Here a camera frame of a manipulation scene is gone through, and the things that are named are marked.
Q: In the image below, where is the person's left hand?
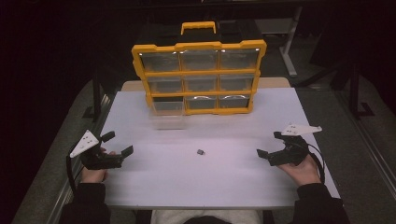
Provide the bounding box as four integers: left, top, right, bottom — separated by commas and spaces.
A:
81, 147, 117, 184

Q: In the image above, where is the yellow black drawer organizer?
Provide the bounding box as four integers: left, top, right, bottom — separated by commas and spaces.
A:
131, 21, 268, 116

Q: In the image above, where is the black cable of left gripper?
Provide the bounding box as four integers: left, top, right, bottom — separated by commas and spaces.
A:
65, 145, 79, 194

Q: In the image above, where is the person's lap in light pants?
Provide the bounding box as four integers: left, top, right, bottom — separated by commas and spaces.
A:
150, 209, 263, 224

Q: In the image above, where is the black metal stand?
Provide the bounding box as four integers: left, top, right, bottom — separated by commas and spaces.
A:
347, 62, 376, 119
81, 74, 106, 119

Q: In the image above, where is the person's right hand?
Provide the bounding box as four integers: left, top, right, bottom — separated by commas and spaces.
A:
277, 154, 322, 187

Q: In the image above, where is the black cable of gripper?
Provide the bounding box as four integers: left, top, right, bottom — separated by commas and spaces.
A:
305, 142, 327, 185
65, 145, 79, 194

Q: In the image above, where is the aluminium frame rail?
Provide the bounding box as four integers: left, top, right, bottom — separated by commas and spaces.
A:
46, 92, 114, 224
335, 89, 396, 195

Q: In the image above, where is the white metal desk leg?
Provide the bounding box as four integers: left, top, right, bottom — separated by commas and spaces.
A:
255, 6, 304, 78

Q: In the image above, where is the clear plastic drawer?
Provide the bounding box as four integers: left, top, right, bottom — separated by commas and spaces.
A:
148, 96, 187, 131

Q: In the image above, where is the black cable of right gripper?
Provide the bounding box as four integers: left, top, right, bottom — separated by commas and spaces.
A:
305, 142, 327, 185

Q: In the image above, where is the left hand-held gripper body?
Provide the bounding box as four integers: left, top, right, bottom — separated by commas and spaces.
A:
69, 129, 125, 171

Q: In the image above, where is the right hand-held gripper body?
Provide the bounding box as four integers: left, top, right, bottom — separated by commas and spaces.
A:
267, 123, 323, 167

